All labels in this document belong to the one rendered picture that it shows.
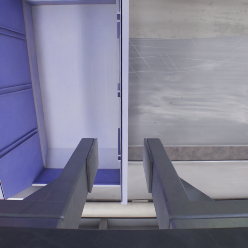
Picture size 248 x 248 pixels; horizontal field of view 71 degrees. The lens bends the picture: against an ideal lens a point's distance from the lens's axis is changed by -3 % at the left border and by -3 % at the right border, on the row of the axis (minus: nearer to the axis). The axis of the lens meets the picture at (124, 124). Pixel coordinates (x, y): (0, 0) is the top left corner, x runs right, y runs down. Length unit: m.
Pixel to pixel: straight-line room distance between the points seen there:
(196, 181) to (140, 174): 0.13
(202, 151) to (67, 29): 0.38
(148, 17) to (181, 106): 0.18
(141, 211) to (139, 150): 0.14
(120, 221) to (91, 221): 0.07
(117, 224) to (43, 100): 0.32
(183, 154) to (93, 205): 0.24
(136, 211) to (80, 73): 0.33
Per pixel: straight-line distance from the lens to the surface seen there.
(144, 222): 0.48
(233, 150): 0.48
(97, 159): 0.16
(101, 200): 0.48
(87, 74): 0.37
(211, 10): 0.41
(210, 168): 0.47
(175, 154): 0.43
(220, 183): 0.50
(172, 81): 0.37
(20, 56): 0.36
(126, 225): 0.48
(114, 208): 0.45
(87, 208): 0.46
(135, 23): 0.37
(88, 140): 0.15
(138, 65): 0.36
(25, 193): 0.40
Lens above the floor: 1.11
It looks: 73 degrees down
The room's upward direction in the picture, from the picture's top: 180 degrees counter-clockwise
